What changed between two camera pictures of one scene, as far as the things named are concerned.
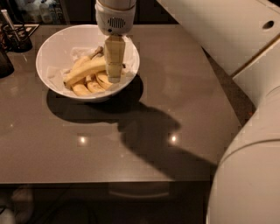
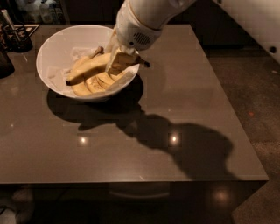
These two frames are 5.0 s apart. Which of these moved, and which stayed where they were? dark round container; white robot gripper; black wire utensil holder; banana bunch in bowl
Moved: white robot gripper
Stayed: black wire utensil holder; banana bunch in bowl; dark round container
